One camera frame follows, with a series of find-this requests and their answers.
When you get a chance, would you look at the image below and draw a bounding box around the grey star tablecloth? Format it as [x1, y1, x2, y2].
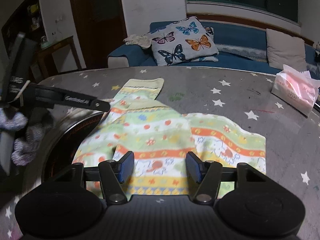
[1, 66, 319, 239]

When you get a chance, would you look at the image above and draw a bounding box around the dark wooden door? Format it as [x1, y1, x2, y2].
[70, 0, 127, 69]

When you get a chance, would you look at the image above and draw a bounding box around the beige cushion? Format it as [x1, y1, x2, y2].
[266, 29, 307, 72]

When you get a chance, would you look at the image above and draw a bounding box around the butterfly print cushion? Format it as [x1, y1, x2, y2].
[147, 16, 219, 66]

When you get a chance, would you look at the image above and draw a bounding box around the pink tissue pack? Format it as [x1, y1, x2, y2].
[271, 64, 320, 117]

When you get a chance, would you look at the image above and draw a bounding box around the blue sofa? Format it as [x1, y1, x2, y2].
[107, 21, 320, 75]

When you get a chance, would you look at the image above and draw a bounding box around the colourful patterned children's shirt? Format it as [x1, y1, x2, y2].
[74, 78, 266, 196]

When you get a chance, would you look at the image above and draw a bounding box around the white lace cloth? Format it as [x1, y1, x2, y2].
[123, 34, 152, 49]

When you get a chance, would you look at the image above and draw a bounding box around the dark wooden side table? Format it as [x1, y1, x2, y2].
[37, 36, 82, 79]

